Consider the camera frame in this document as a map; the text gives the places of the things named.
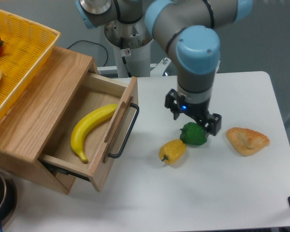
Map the yellow toy banana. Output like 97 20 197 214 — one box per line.
70 103 117 163

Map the open wooden top drawer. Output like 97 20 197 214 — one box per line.
39 73 138 191

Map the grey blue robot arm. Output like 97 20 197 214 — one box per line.
76 0 253 135

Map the black cable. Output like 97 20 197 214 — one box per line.
67 40 109 68

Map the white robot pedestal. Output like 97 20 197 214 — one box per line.
104 18 171 78

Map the yellow plastic basket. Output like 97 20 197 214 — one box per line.
0 9 60 120

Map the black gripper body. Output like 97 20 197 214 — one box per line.
165 89 210 125

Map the wooden drawer cabinet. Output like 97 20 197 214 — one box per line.
0 47 97 194

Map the dark metal pot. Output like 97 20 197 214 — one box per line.
0 171 18 232

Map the yellow toy bell pepper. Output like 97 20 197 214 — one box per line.
159 139 187 165

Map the green toy bell pepper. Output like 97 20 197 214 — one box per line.
180 122 207 145

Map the black drawer handle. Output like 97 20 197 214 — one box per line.
107 103 140 159

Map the toy baked pastry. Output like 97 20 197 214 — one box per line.
226 127 270 157

